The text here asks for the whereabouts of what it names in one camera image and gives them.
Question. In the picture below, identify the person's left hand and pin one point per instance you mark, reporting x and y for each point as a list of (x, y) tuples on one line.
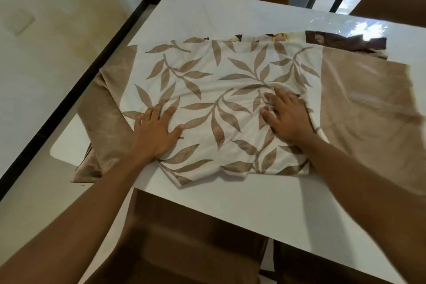
[(153, 136)]

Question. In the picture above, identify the person's right hand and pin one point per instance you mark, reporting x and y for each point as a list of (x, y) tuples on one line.
[(292, 117)]

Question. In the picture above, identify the person's right middle finger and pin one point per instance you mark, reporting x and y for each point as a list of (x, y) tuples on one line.
[(281, 93)]

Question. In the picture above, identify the person's left middle finger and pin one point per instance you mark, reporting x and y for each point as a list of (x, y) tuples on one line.
[(157, 112)]

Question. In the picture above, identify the person's right thumb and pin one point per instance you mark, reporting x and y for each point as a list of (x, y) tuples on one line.
[(270, 121)]

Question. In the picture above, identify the person's left thumb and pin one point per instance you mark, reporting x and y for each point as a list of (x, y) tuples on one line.
[(176, 132)]

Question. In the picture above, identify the person's left little finger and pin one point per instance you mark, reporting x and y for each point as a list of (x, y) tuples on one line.
[(137, 123)]

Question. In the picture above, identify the leaf print beige cloth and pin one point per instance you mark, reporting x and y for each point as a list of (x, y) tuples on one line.
[(253, 107)]

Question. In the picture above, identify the person's right forearm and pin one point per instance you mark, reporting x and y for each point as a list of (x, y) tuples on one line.
[(367, 194)]

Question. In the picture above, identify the person's left forearm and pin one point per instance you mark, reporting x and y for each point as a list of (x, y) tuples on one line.
[(71, 219)]

